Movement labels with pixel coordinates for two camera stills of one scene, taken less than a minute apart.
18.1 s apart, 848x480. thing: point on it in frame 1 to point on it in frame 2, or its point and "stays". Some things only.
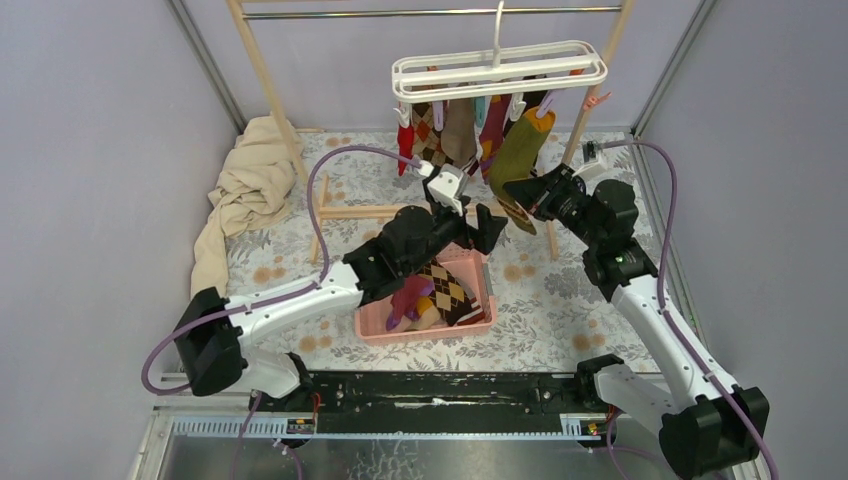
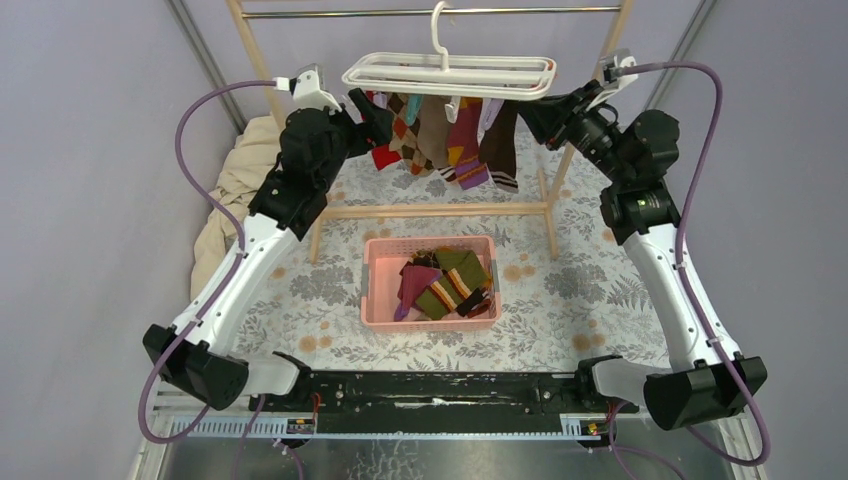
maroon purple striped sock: (492, 132) to (463, 143)
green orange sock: (519, 155) to (464, 269)
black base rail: (432, 403) stays
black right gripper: (555, 182) to (545, 115)
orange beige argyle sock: (426, 140) to (405, 137)
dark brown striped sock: (531, 90) to (497, 146)
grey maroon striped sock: (470, 168) to (434, 129)
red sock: (405, 142) to (384, 156)
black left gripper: (483, 237) to (362, 134)
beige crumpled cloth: (257, 179) stays
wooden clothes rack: (242, 15) stays
